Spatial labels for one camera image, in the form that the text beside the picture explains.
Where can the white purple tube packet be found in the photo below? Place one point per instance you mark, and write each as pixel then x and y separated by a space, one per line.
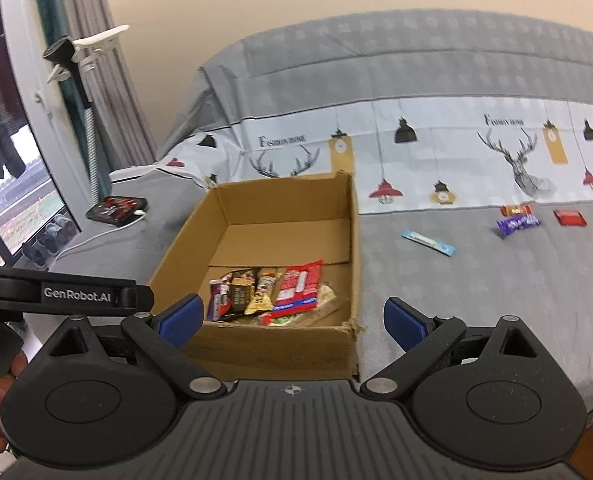
pixel 219 305

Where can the white window frame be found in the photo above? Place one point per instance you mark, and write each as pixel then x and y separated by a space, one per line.
pixel 26 85

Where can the black smartphone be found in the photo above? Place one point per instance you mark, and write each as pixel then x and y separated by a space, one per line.
pixel 116 208

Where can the green curtain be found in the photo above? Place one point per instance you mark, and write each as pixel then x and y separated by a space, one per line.
pixel 51 0

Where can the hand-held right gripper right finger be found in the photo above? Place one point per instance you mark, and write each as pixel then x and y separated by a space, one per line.
pixel 404 326

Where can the dark brown snack bar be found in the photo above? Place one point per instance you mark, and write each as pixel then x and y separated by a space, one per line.
pixel 240 292

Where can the hanging dark clothes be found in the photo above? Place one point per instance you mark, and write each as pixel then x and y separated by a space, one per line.
pixel 1 155

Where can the dark shoe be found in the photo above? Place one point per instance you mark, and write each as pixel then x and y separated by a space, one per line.
pixel 35 251
pixel 59 227

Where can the orange brown candy packet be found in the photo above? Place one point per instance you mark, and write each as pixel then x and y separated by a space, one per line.
pixel 516 209

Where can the yellow snack packet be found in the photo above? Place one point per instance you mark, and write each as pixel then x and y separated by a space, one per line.
pixel 261 297

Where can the red purple packet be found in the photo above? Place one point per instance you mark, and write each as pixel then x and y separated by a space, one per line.
pixel 299 287

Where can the purple candy packet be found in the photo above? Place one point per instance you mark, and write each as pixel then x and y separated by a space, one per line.
pixel 517 224

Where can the small red packet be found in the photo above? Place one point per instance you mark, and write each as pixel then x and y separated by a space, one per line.
pixel 570 217

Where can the cardboard box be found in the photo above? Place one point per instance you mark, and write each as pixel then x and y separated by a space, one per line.
pixel 276 205

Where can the blue stick packet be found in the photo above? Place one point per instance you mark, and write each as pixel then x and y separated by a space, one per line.
pixel 426 242

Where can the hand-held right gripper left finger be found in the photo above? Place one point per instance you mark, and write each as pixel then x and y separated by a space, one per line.
pixel 180 322

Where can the green white nougat packet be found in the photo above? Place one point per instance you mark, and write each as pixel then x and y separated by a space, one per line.
pixel 321 305

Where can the grey curtain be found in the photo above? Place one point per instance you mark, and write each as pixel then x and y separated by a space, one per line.
pixel 121 100

